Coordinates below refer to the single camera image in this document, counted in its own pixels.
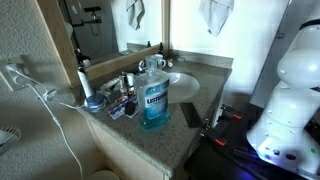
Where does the blue white packet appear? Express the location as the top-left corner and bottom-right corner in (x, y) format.
(107, 96), (139, 121)

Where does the grey towel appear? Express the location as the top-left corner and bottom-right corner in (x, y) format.
(198, 0), (235, 38)

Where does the white round bin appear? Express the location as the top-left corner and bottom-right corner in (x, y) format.
(87, 169), (120, 180)

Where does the white cup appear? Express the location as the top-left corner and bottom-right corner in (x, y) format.
(152, 53), (167, 70)

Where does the black dropper bottle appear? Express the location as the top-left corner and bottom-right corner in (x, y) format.
(157, 41), (165, 56)

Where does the white electric toothbrush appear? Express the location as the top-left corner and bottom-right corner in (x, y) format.
(76, 65), (95, 99)

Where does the wood framed mirror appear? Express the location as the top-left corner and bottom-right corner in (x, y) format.
(35, 0), (172, 88)

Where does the chrome faucet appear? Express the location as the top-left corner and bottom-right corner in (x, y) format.
(137, 59), (148, 74)

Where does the white sink basin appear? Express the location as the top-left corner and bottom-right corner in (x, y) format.
(165, 72), (201, 105)

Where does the white fan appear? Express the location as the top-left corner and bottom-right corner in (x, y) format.
(0, 125), (22, 156)

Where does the red handled black clamp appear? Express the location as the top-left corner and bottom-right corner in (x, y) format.
(200, 125), (228, 148)
(219, 103), (244, 122)

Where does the black perforated robot table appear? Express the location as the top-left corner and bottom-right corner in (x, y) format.
(183, 101), (320, 180)

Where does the blue round jar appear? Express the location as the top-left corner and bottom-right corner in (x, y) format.
(86, 93), (107, 113)

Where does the white power cable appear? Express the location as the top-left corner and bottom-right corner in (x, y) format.
(5, 64), (88, 180)

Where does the black comb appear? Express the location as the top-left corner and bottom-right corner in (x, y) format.
(179, 102), (203, 129)

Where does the blue mouthwash bottle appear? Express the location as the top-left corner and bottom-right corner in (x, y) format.
(133, 55), (172, 131)

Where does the small white bottle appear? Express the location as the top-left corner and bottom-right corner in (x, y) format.
(126, 72), (136, 90)

